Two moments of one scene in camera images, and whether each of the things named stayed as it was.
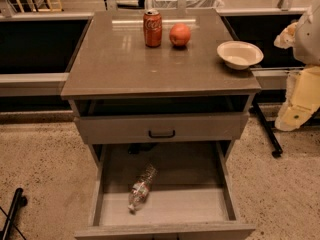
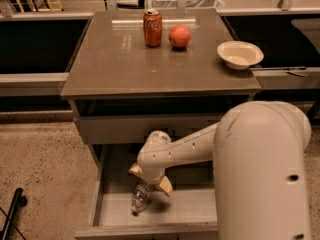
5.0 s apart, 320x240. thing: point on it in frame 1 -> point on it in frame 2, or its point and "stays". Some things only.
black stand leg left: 19,201 stays
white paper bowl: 239,54 stays
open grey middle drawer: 192,195 stays
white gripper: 308,40 -> 151,174
